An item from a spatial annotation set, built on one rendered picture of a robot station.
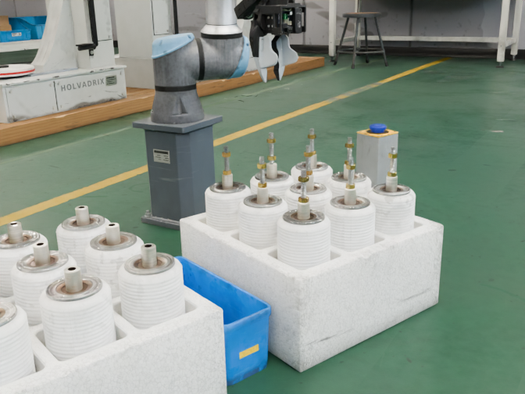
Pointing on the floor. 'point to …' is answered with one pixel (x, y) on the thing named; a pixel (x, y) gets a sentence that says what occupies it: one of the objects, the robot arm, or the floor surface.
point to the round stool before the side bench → (365, 37)
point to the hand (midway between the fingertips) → (269, 74)
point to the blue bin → (233, 320)
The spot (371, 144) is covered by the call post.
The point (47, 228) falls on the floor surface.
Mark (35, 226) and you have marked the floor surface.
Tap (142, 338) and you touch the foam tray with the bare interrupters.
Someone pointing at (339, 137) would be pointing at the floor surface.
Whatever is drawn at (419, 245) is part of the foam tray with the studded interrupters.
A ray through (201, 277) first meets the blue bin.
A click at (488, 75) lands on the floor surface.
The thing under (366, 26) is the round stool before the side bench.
